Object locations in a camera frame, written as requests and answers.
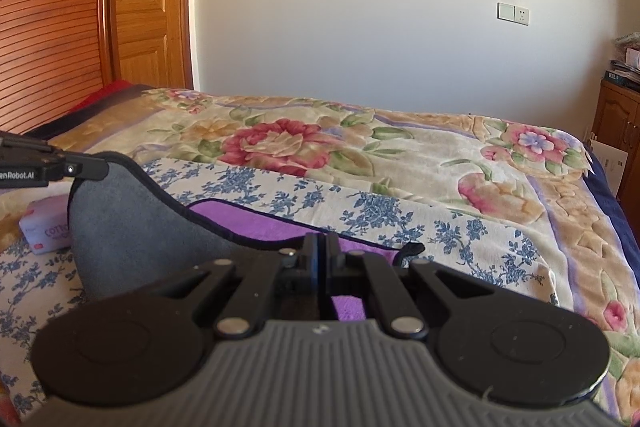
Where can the white wall socket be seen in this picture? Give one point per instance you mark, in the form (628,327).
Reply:
(522,15)

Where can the dark blue bed sheet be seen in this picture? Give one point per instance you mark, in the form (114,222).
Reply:
(631,232)

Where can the white cardboard box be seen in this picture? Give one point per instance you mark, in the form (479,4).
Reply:
(611,164)

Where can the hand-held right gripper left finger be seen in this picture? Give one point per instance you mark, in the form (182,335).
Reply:
(314,267)

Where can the wooden cabinet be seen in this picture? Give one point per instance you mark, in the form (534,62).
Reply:
(620,132)

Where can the pile of books and papers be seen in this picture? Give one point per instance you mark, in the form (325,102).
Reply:
(625,64)

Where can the pink tissue pack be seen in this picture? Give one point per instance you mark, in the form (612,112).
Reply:
(47,227)

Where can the cream floral blanket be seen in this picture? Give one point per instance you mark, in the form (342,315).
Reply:
(400,142)

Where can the louvered wooden wardrobe door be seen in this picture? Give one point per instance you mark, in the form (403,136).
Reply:
(50,17)

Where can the white wall switch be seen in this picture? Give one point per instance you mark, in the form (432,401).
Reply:
(505,11)

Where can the white blue floral cloth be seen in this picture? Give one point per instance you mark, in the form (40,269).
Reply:
(400,217)

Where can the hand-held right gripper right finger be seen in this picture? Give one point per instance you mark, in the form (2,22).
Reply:
(331,264)

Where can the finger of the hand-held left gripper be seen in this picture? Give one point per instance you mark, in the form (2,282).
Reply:
(85,168)

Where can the purple and grey towel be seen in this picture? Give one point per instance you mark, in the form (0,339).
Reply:
(125,232)

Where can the red cloth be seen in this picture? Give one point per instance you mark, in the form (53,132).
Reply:
(102,97)

